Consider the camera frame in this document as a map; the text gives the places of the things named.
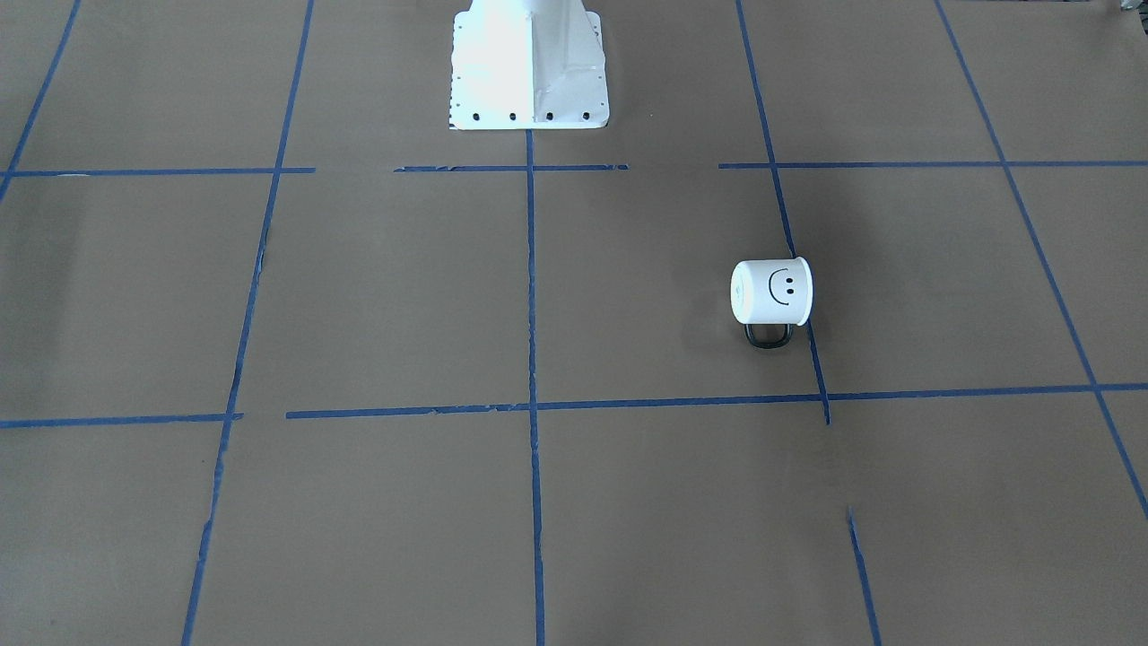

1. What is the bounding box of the white smiley mug black handle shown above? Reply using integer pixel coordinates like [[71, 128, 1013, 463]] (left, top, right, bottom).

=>
[[730, 257, 814, 349]]

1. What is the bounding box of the brown paper table cover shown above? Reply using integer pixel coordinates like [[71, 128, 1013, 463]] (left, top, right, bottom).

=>
[[3, 1, 1145, 645]]

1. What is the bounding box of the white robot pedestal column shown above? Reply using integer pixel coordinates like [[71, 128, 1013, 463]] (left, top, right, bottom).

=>
[[448, 1, 611, 131]]

